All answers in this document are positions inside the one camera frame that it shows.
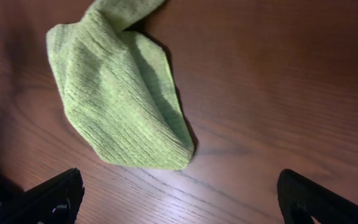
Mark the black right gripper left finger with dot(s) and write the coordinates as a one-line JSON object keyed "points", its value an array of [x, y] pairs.
{"points": [[56, 200]]}

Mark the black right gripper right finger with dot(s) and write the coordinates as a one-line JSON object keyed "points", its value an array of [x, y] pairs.
{"points": [[304, 201]]}

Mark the light green cloth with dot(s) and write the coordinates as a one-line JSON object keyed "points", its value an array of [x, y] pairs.
{"points": [[117, 89]]}

